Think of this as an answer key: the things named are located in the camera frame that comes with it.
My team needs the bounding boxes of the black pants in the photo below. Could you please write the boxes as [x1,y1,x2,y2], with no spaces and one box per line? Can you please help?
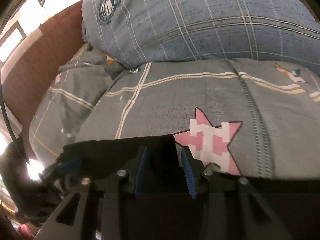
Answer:
[56,135,319,239]

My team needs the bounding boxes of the person's left hand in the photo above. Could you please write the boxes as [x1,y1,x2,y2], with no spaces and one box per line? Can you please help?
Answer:
[16,224,35,240]

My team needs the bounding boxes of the grey patterned duvet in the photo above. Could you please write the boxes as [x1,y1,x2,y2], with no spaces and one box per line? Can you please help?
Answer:
[29,48,319,179]

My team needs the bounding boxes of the brown wooden headboard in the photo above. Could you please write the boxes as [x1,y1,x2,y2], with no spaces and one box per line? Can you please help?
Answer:
[1,1,84,159]

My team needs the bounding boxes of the blue plaid pillow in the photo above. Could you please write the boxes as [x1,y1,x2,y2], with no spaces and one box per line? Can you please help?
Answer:
[82,0,319,74]

